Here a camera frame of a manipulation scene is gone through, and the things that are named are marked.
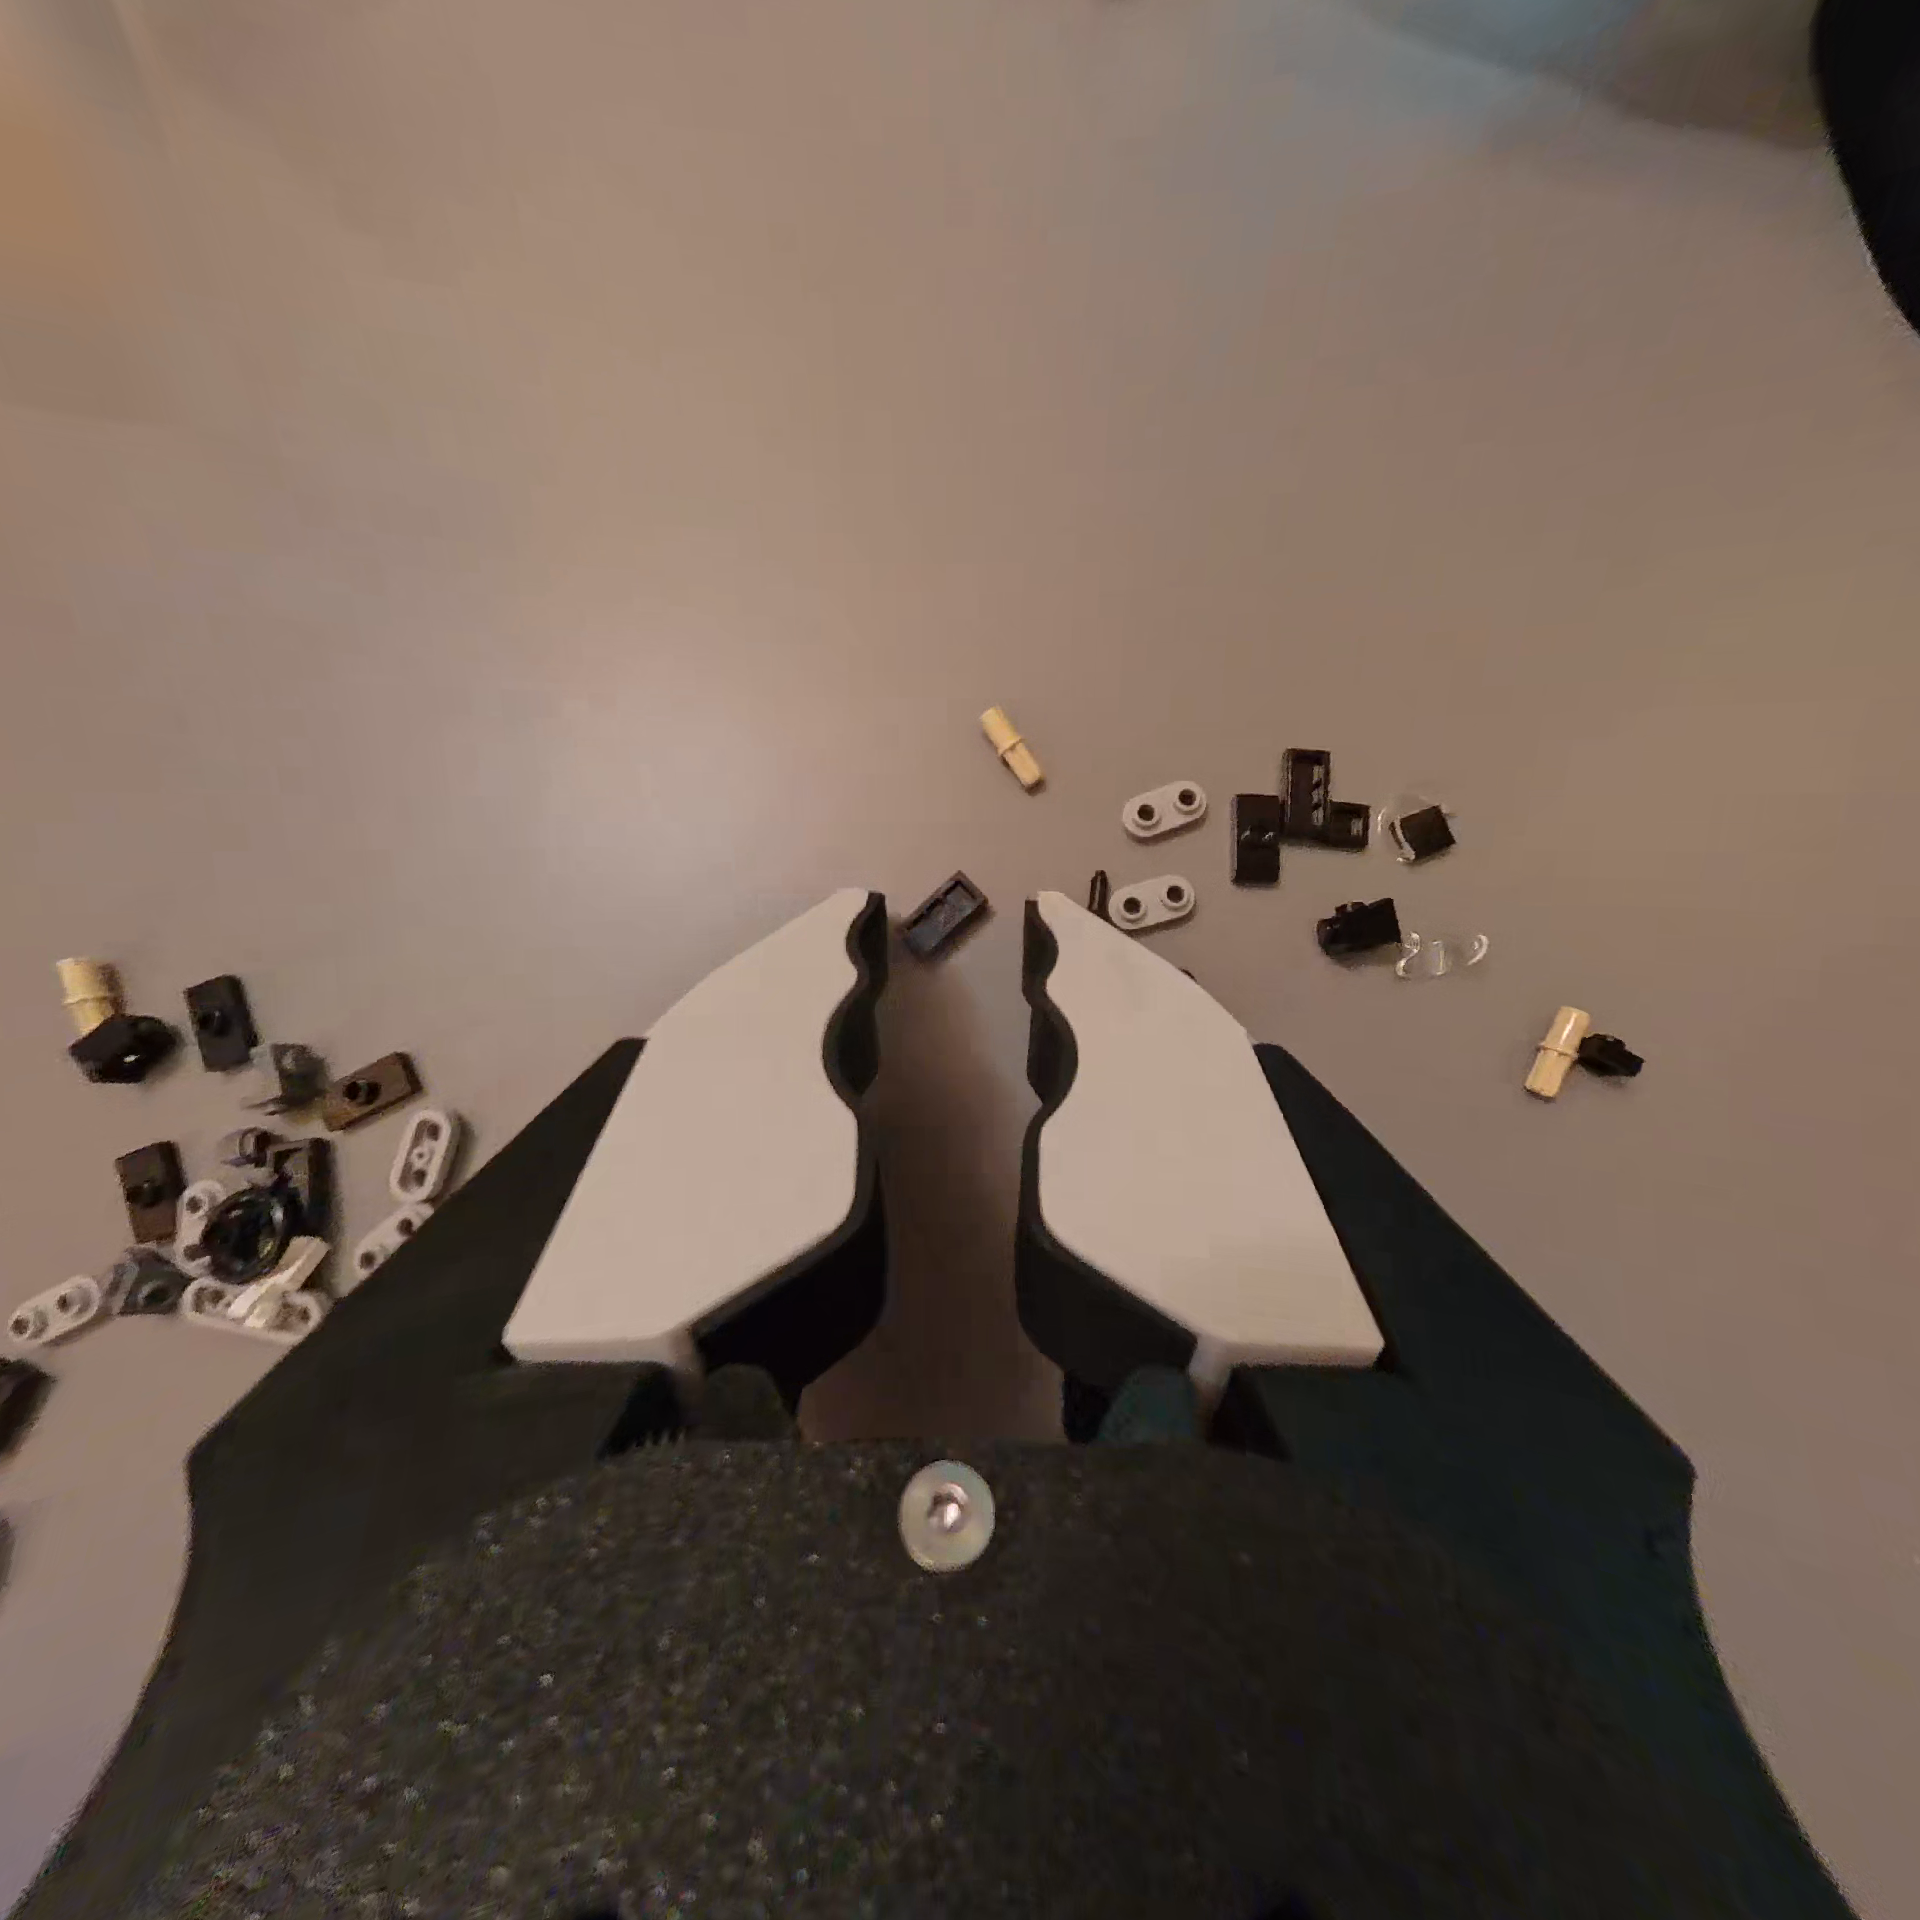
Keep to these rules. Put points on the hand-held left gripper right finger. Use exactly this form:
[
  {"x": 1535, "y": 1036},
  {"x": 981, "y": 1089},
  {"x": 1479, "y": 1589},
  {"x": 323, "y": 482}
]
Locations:
[{"x": 1186, "y": 1186}]

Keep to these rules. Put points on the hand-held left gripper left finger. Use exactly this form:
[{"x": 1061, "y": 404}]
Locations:
[{"x": 707, "y": 1186}]

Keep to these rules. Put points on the pile of small toy bricks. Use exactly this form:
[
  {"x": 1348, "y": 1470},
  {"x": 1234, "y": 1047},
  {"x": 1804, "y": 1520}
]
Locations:
[{"x": 1259, "y": 840}]

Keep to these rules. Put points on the grey desk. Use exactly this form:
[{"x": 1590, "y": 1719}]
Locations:
[{"x": 599, "y": 450}]

